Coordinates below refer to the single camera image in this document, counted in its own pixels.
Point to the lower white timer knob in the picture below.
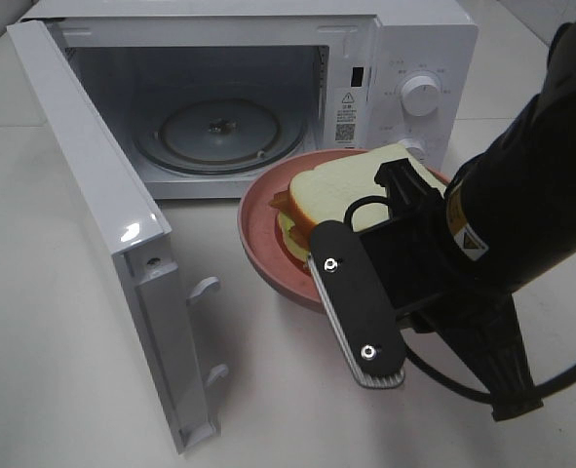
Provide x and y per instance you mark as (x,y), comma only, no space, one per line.
(415,147)

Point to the upper white power knob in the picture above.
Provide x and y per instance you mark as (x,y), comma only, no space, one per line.
(420,94)

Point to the white microwave oven body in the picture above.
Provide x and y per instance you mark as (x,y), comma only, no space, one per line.
(126,53)

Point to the toy sandwich with lettuce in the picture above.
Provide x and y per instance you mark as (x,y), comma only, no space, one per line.
(326,192)

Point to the white warning label sticker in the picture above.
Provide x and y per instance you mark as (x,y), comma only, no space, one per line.
(348,107)

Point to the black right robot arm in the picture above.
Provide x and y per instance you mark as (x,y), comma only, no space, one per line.
(526,181)

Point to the white microwave door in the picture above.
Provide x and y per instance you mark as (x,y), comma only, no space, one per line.
(134,231)

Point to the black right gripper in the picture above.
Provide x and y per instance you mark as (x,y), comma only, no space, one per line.
(407,271)

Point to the pink round plate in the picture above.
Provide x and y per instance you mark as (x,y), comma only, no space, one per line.
(260,235)

